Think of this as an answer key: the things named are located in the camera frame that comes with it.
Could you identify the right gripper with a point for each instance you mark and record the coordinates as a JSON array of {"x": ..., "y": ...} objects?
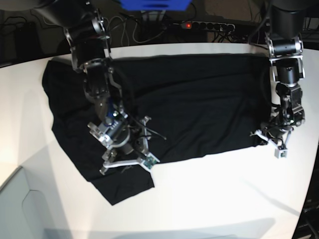
[{"x": 125, "y": 145}]

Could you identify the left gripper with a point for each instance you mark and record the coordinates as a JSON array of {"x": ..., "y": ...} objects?
[{"x": 277, "y": 135}]

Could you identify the black T-shirt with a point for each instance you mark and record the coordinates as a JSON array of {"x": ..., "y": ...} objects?
[{"x": 199, "y": 105}]

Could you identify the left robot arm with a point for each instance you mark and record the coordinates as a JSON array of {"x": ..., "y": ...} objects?
[{"x": 283, "y": 22}]

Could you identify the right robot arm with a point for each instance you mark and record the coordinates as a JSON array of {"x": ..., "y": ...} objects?
[{"x": 89, "y": 43}]

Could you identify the black power strip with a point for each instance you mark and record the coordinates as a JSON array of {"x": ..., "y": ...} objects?
[{"x": 208, "y": 26}]

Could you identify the blue box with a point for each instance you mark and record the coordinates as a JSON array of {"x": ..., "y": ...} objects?
[{"x": 138, "y": 5}]

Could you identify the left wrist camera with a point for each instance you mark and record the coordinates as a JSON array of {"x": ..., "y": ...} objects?
[{"x": 281, "y": 153}]

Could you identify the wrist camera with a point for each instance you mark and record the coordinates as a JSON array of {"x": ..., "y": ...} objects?
[
  {"x": 281, "y": 153},
  {"x": 149, "y": 161}
]

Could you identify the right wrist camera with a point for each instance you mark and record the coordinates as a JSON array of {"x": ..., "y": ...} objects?
[{"x": 149, "y": 161}]

